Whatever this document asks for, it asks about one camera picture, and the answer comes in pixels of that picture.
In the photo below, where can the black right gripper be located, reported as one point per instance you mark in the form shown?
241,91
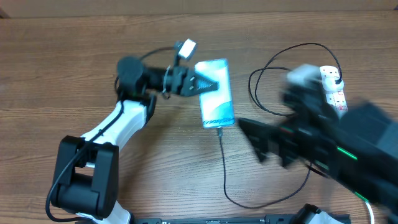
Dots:
287,136

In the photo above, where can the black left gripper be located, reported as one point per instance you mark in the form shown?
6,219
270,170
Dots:
183,82

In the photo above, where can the Galaxy S24 smartphone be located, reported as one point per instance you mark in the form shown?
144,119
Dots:
216,106

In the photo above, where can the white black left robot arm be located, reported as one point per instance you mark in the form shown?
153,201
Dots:
86,176

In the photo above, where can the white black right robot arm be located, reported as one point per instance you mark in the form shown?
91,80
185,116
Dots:
358,150

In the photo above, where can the white charger plug adapter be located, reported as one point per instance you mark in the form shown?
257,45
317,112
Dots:
330,84

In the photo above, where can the white power strip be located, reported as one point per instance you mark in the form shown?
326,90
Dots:
336,100

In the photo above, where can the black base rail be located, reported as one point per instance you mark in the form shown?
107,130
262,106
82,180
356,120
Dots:
308,214

